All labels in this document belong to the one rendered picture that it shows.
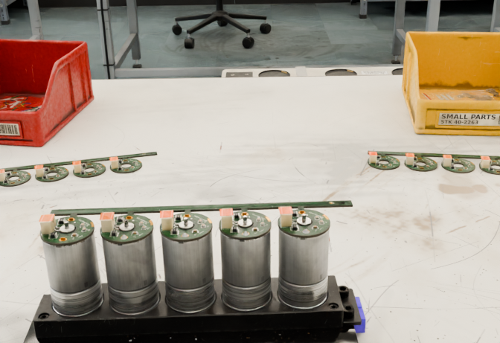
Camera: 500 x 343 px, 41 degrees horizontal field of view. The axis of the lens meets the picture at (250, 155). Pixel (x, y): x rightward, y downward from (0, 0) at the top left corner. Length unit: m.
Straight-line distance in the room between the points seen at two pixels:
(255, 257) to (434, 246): 0.15
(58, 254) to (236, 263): 0.08
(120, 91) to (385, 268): 0.39
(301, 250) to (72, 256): 0.11
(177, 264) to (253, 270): 0.04
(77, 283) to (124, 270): 0.02
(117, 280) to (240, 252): 0.06
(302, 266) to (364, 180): 0.19
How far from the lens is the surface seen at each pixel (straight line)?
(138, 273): 0.32
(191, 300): 0.33
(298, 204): 0.33
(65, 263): 0.32
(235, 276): 0.32
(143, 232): 0.32
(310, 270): 0.32
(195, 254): 0.31
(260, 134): 0.58
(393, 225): 0.45
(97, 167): 0.53
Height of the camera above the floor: 0.97
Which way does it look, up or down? 25 degrees down
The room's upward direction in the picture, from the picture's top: 1 degrees counter-clockwise
